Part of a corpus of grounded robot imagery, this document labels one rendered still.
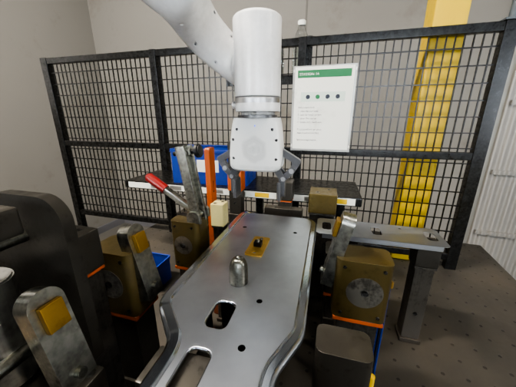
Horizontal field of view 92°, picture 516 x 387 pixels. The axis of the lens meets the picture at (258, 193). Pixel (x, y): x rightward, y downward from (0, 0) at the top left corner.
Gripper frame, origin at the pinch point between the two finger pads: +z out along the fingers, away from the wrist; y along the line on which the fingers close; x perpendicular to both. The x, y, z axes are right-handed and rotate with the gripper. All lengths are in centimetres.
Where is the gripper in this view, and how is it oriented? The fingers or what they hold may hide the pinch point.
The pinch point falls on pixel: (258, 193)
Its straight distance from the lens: 51.2
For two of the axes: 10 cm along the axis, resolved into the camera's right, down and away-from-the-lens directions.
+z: 0.0, 9.6, 2.9
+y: 9.7, 0.7, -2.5
